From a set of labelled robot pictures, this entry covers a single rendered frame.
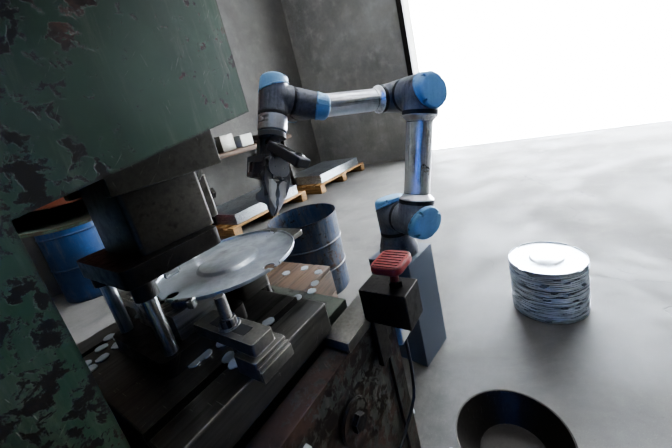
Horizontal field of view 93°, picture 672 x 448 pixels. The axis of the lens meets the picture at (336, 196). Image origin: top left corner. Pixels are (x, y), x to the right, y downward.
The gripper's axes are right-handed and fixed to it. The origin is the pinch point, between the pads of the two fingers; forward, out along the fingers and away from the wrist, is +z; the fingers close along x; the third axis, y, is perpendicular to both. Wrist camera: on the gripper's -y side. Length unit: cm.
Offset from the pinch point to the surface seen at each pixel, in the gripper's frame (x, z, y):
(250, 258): 12.0, 10.5, -5.2
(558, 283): -100, 25, -57
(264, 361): 24.4, 22.5, -23.1
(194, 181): 25.9, -3.6, -6.4
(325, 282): -64, 29, 31
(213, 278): 18.6, 13.9, -2.5
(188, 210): 26.6, 1.4, -6.3
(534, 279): -98, 24, -49
